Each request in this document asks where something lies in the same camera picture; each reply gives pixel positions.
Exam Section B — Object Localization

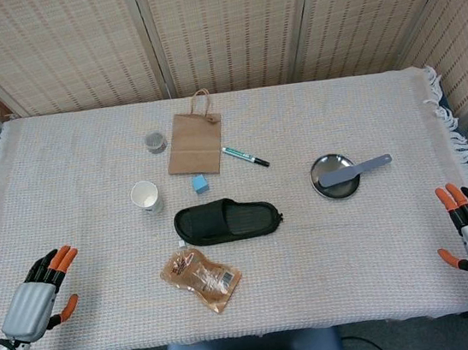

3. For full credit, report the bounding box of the round steel plate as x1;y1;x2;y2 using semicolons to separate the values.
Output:
306;149;364;204

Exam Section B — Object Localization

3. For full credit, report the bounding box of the brown snack pouch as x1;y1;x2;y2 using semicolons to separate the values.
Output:
156;234;247;322

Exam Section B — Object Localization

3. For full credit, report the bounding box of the blue foam cube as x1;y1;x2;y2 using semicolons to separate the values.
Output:
190;172;211;197

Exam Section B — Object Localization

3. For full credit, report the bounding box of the small clear jar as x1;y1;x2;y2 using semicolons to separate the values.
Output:
143;129;169;157

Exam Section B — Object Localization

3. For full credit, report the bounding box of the woven beige tablecloth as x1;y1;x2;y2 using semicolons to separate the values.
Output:
0;59;468;350

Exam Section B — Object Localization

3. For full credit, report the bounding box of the brown paper bag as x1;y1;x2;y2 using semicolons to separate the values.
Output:
157;86;229;181

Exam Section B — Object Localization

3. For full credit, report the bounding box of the white paper cup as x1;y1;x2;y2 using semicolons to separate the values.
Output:
128;178;166;217

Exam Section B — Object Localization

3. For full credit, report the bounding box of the green marker pen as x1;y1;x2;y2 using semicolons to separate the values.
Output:
221;140;271;173

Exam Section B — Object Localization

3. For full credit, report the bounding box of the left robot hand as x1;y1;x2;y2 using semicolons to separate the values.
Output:
0;243;89;347

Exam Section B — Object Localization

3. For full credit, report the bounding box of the black slipper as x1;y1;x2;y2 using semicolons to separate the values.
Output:
171;191;287;251

